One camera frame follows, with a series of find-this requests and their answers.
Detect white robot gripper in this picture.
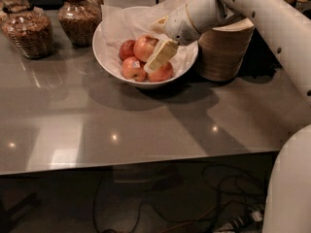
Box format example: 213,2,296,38
144,0,227,74

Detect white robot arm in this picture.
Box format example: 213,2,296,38
145,0,311,233

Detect front left red apple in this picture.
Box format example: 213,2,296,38
121,56,147,82

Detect black condiment tray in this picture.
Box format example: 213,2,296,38
238,29,281,79

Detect white paper bowl liner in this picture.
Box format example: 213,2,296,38
93,0,186,80

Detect top red yellow apple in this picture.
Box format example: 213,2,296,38
133,34,158,62

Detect dark condiment bottle right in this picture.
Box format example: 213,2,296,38
295,0,311,12

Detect front right red apple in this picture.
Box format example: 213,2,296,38
148,62,174,83

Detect black floor cable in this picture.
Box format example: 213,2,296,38
91,163,270,233

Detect glass cereal jar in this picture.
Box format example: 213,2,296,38
57,0,101,48
0,0,54,59

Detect dark red rear apple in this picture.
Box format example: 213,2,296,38
119,40,135,60

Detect front stack paper bowls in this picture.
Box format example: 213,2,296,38
195,18,255,83

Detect left glass cereal jar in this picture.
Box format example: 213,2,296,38
0,0,54,59

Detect power strip on floor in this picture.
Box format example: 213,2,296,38
212,204,264,233

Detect middle glass cereal jar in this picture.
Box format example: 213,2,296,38
57,0,101,48

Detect white ceramic bowl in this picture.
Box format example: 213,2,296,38
92,6,198,89

